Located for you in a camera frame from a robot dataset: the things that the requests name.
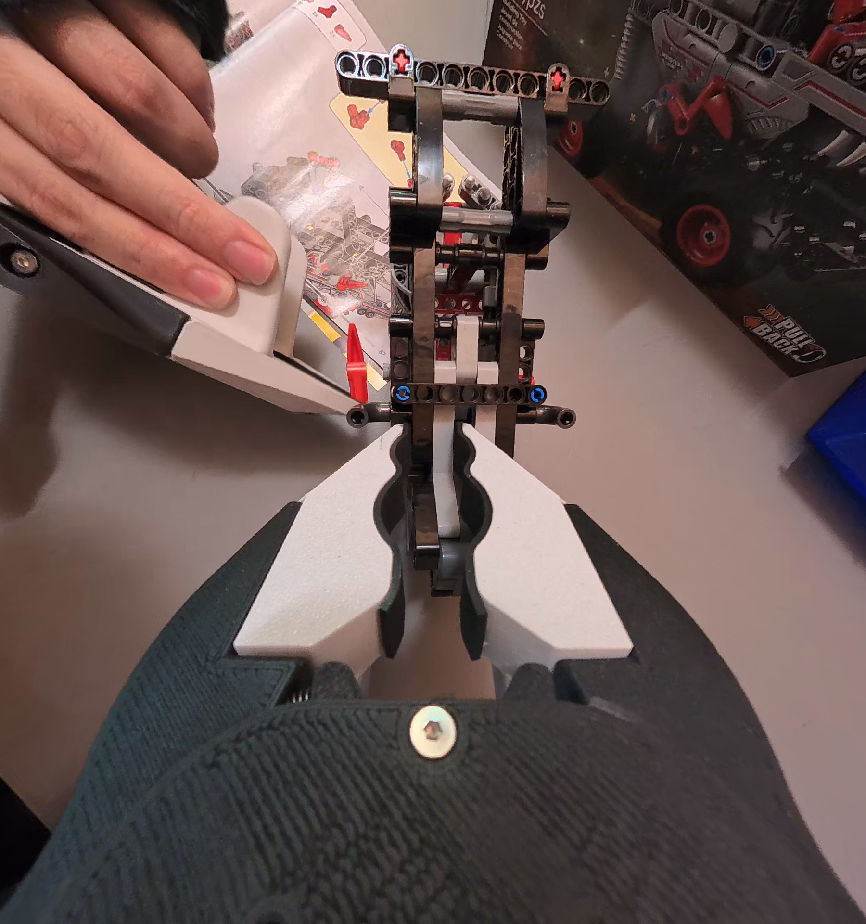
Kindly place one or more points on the dark toy set box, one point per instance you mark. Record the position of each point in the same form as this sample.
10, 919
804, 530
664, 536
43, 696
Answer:
729, 144

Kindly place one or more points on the blue plastic bin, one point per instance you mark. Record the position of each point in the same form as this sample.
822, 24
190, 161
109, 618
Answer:
859, 447

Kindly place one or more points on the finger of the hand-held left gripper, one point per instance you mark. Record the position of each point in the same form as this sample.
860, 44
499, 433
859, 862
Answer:
245, 368
317, 374

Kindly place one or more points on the person's left hand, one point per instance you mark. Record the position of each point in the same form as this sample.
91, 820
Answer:
101, 144

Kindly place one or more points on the grey desk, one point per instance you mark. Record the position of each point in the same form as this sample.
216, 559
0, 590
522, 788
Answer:
693, 469

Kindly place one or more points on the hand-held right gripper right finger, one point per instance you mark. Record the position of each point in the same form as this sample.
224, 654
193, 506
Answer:
548, 577

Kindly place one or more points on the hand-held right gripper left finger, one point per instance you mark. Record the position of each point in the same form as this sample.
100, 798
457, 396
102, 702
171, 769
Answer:
310, 577

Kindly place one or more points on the toy vehicle model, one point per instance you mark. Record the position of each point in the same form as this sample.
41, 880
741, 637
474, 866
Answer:
426, 252

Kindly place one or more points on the instruction booklet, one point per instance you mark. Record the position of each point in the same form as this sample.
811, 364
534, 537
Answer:
296, 144

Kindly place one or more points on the red toy connector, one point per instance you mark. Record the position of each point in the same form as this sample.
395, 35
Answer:
357, 361

